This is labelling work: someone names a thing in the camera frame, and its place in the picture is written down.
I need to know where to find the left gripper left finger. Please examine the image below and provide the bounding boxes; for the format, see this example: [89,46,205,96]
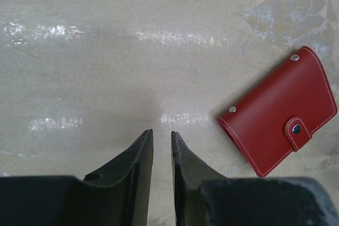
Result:
[1,130,154,225]

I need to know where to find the red leather card holder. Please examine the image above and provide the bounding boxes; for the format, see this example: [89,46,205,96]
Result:
[217,46,337,177]

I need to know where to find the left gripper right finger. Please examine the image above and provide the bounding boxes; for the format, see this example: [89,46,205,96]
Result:
[171,132,338,225]

